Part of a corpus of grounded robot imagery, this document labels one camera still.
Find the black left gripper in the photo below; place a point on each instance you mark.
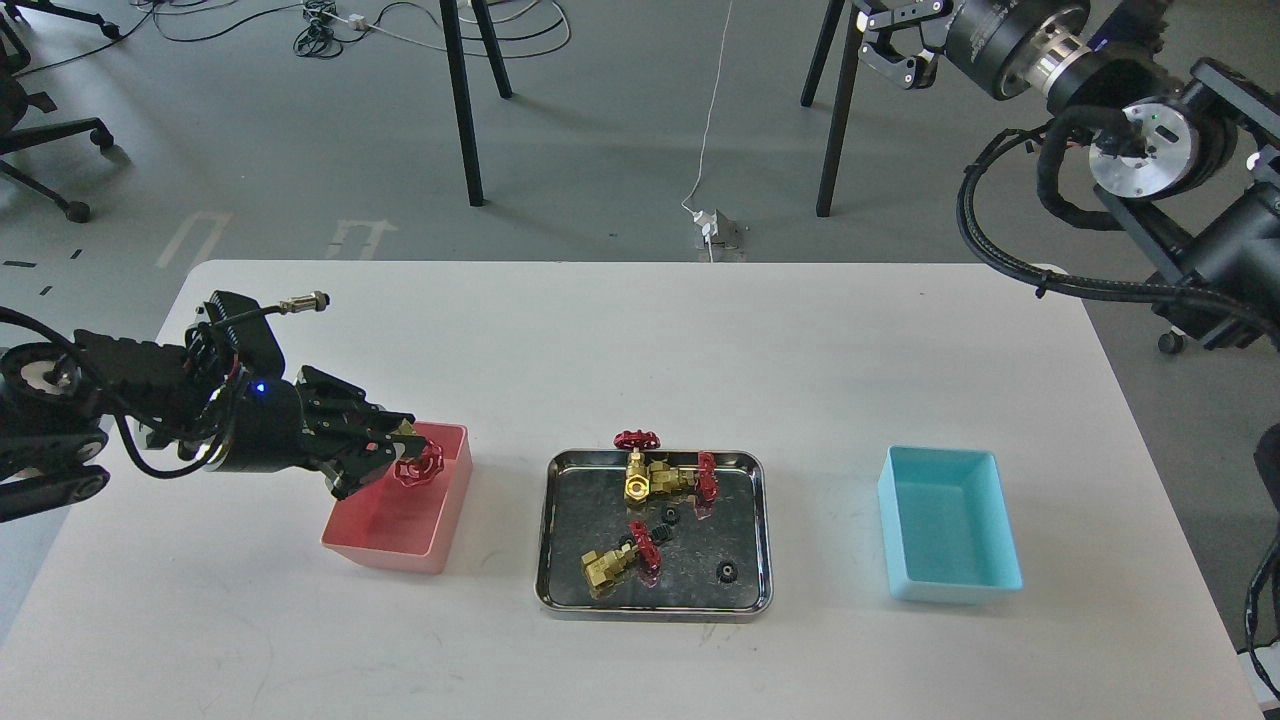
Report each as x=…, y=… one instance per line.
x=317, y=423

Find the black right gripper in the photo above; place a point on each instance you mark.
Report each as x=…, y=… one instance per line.
x=988, y=41

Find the brass valve red handle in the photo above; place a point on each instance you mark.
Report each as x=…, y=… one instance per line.
x=665, y=479
x=637, y=484
x=422, y=469
x=603, y=570

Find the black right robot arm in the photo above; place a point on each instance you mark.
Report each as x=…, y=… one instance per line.
x=1186, y=170

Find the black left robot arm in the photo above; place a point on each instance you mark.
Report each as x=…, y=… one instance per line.
x=217, y=401

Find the pink plastic box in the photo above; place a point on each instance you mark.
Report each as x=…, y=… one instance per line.
x=389, y=526

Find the light blue plastic box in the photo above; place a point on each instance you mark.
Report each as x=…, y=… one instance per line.
x=946, y=529

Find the black table legs right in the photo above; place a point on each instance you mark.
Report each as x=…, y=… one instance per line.
x=846, y=79

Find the white power adapter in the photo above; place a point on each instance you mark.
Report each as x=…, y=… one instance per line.
x=717, y=229

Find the shiny metal tray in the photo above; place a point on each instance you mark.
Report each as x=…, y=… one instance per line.
x=584, y=510

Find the black office chair base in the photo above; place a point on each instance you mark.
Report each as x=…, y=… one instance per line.
x=15, y=104

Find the brass valve upright red handle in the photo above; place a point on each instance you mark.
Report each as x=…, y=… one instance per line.
x=637, y=484

